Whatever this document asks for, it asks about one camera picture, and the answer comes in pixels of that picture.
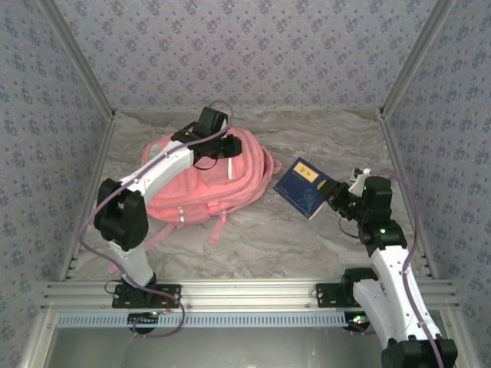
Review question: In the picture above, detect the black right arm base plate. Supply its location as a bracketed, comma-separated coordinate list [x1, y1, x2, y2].
[315, 282, 358, 309]

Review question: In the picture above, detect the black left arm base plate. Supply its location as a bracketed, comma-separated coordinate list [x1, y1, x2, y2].
[111, 283, 182, 309]

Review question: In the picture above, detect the dark blue book small label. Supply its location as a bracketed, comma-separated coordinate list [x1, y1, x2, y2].
[272, 156, 334, 221]

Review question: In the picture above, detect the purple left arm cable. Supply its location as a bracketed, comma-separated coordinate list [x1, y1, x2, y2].
[77, 99, 236, 340]

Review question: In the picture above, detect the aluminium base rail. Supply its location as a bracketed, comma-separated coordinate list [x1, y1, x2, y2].
[41, 279, 460, 311]

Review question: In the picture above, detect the aluminium table side rail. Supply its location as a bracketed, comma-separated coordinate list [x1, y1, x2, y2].
[59, 113, 117, 283]
[378, 110, 439, 280]

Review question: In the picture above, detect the aluminium frame post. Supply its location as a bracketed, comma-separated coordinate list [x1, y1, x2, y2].
[378, 0, 458, 118]
[38, 0, 117, 118]

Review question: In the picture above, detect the small controller board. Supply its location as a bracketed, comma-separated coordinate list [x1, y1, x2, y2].
[127, 312, 161, 335]
[344, 312, 371, 334]

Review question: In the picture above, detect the pink backpack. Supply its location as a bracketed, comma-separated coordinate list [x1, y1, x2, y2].
[108, 128, 283, 275]

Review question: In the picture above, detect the light blue slotted cable duct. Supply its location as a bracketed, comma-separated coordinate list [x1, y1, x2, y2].
[56, 310, 356, 329]

